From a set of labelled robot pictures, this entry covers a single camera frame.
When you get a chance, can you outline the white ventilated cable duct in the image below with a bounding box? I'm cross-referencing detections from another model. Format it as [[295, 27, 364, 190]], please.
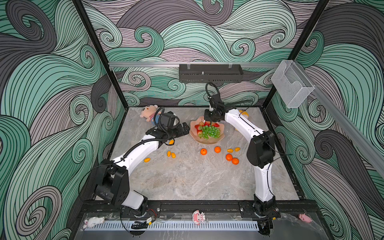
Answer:
[[86, 221, 259, 232]]

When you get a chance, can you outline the green grape bunch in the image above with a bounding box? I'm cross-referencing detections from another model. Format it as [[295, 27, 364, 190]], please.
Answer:
[[198, 126, 221, 140]]

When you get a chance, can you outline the black wall tray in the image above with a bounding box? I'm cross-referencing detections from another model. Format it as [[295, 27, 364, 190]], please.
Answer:
[[179, 64, 244, 84]]

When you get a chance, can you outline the pink scalloped fruit bowl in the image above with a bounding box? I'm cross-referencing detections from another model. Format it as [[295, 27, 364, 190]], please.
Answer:
[[190, 116, 225, 145]]

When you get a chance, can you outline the aluminium rail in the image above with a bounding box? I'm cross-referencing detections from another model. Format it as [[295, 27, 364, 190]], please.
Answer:
[[294, 62, 384, 177], [108, 61, 280, 69]]

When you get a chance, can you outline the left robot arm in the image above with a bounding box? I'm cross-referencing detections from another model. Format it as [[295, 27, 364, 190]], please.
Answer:
[[95, 112, 190, 211]]

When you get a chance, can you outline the clear plastic wall bin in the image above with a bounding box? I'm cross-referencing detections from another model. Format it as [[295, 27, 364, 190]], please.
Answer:
[[271, 60, 315, 109]]

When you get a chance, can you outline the pink pig toy small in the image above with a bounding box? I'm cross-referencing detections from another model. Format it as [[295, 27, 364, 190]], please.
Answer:
[[298, 214, 313, 223]]

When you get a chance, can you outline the white mouse toy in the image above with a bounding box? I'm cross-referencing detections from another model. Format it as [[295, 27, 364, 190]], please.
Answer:
[[83, 217, 105, 229]]

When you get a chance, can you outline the pink pig plush toy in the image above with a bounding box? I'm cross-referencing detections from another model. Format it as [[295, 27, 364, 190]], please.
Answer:
[[140, 105, 158, 123]]

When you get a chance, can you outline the aluminium rail back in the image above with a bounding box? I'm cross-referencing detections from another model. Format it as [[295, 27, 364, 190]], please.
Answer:
[[108, 61, 280, 69]]

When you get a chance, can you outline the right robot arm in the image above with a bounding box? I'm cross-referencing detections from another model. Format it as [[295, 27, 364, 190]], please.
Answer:
[[204, 94, 276, 215]]

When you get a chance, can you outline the pink octopus figurine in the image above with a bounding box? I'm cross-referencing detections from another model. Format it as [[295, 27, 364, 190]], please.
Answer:
[[192, 210, 206, 226]]

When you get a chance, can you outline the yellow chick plush toy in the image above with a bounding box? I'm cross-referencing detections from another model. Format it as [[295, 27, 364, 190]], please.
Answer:
[[239, 110, 249, 119]]

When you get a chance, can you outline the aluminium rail right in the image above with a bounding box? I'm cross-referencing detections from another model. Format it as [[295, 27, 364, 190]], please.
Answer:
[[294, 62, 384, 177]]

